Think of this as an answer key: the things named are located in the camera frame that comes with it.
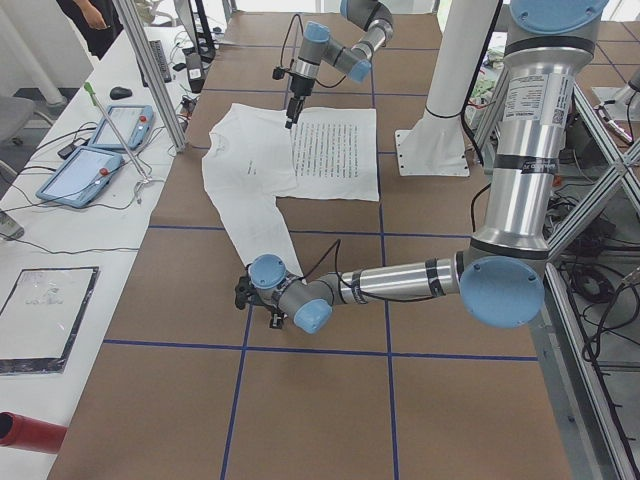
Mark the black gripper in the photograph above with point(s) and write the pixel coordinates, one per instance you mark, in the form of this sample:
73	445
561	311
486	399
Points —
300	86
275	318

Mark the white long-sleeve printed shirt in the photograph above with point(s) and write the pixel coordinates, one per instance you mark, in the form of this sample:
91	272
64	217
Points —
255	159

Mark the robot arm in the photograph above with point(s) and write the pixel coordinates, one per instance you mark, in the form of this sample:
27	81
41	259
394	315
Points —
500	275
318	46

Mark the white central pillar with base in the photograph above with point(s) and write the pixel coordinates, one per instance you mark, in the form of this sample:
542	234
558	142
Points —
435	145

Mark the black keyboard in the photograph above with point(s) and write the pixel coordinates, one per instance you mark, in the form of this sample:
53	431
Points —
158	54

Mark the far blue teach pendant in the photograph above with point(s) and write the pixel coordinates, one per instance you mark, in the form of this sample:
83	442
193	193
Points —
132	121

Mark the blue teach pendant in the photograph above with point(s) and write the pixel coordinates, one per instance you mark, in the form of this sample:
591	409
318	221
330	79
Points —
81	177
132	121

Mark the black computer mouse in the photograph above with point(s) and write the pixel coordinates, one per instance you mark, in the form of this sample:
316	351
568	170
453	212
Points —
118	93

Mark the person in yellow shirt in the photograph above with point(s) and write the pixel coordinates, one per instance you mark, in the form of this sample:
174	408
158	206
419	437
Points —
97	21

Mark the near blue teach pendant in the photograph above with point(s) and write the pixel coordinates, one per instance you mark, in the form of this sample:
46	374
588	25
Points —
81	177

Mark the framed white sheet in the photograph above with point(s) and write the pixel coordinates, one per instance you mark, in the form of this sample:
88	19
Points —
41	317

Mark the red cylinder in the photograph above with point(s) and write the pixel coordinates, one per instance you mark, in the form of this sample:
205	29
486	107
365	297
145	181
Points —
26	433

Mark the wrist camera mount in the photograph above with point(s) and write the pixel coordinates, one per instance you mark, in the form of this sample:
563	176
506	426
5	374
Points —
280	73
244	292

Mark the aluminium frame post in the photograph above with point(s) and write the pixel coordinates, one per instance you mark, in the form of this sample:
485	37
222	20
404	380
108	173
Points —
133	26

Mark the metal rod with green handle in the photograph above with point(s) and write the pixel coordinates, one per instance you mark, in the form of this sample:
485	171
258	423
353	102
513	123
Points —
145	178

